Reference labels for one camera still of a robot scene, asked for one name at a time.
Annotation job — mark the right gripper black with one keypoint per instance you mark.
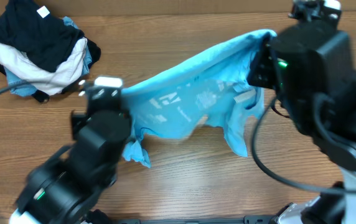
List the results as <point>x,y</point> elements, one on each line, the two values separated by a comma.
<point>262,66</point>

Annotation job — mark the blue denim jeans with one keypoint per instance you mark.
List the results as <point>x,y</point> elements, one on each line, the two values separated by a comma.
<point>23,82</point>

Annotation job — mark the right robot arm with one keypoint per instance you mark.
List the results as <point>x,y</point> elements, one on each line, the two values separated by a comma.
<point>309,66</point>

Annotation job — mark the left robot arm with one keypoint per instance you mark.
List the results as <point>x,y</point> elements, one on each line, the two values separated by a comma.
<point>69,183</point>

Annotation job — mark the black garment on pile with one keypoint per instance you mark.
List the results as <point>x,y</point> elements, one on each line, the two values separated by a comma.
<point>46,40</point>

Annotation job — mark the black garment under pile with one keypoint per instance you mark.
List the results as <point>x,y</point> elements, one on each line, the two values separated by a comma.
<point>92,55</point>

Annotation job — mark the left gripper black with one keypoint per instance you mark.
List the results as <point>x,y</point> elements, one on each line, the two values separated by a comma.
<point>123,113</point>

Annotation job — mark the cream white garment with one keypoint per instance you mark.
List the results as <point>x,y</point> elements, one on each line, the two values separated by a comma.
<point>17,63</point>

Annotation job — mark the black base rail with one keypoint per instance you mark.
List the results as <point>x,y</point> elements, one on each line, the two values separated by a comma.
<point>98,217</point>

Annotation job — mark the light blue printed t-shirt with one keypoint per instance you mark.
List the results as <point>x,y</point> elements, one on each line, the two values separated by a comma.
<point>210,88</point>

